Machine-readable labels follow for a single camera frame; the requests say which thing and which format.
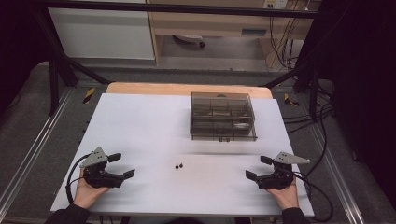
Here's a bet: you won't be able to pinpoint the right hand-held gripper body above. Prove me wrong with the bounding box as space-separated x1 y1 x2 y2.
257 151 312 190

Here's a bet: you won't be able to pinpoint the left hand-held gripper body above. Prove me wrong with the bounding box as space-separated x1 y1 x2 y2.
79 147 124 189

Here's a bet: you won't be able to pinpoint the person's right hand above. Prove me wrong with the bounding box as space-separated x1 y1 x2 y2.
265 178 301 210

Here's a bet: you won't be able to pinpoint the person's left hand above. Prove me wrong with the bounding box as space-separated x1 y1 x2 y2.
72 176 111 210

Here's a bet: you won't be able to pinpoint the smoky transparent drawer box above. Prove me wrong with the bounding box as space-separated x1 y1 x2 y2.
189 91 259 143

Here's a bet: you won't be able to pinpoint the yellow black striped tape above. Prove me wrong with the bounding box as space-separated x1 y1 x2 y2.
82 87 96 105
283 92 301 107

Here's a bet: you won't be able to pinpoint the black metal stand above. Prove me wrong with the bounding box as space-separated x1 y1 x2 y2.
262 8 353 123
32 8 113 117

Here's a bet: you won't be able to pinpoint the dark curtain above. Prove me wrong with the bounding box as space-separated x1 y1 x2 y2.
0 0 52 113
303 0 396 203

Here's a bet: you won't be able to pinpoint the white cabinet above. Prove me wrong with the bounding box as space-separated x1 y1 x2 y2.
47 0 156 61

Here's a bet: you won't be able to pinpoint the chair base with caster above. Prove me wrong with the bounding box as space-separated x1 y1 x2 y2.
172 34 207 49

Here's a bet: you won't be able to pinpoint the wooden desk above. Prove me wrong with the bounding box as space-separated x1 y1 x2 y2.
145 0 322 68

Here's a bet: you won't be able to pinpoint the white power socket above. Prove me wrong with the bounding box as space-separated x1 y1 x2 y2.
262 0 290 10

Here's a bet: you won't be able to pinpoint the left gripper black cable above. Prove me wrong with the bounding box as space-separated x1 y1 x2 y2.
64 153 92 205

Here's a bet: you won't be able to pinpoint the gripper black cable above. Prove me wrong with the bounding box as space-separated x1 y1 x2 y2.
291 171 334 223
64 153 92 205

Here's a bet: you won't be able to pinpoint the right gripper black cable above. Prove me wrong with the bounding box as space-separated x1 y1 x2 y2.
291 171 334 223

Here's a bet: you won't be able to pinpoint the aluminium rail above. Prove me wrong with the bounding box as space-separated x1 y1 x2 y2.
310 123 366 224
0 89 75 213

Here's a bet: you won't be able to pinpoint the black floor cables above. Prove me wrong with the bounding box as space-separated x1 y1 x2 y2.
281 88 337 178

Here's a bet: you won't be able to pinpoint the hanging cable bundle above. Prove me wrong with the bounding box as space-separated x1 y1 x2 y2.
268 16 302 71

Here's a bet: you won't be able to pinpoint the black metal frame bar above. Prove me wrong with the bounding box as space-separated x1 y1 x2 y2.
38 0 323 19

